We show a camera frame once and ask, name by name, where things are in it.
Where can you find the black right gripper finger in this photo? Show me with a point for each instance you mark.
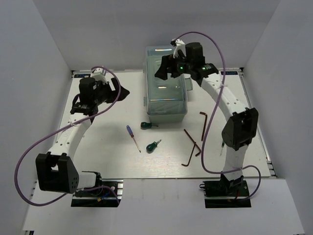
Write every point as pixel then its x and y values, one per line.
pixel 175 73
pixel 161 73

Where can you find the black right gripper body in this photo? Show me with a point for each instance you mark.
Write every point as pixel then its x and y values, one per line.
pixel 178 63

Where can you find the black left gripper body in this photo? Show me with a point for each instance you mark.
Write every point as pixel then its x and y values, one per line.
pixel 104 93

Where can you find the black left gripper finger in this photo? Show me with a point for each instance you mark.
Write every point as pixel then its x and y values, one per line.
pixel 115 85
pixel 118 94

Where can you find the mint green plastic toolbox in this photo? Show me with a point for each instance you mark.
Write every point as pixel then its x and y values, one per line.
pixel 165 100

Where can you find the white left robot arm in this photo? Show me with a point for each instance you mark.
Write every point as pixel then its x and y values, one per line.
pixel 55 169

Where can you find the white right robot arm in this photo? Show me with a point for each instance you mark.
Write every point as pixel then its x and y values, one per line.
pixel 241 121

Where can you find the stubby green screwdriver near box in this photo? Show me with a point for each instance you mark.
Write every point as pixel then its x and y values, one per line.
pixel 147 125

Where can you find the long brown hex key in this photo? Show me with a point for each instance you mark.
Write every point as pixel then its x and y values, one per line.
pixel 204 125

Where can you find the stubby green screwdriver front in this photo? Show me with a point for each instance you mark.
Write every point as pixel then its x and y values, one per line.
pixel 152 146

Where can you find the brown hex key middle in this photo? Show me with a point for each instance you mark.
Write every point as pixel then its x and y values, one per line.
pixel 194 142

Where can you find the brown hex key front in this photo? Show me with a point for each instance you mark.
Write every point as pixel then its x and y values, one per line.
pixel 190 157

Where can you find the blue red handled screwdriver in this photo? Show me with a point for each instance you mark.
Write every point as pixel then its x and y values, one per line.
pixel 132 136

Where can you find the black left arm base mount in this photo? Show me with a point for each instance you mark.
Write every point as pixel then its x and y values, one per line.
pixel 100 198

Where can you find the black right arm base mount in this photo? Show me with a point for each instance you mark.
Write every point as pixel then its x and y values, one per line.
pixel 216 196

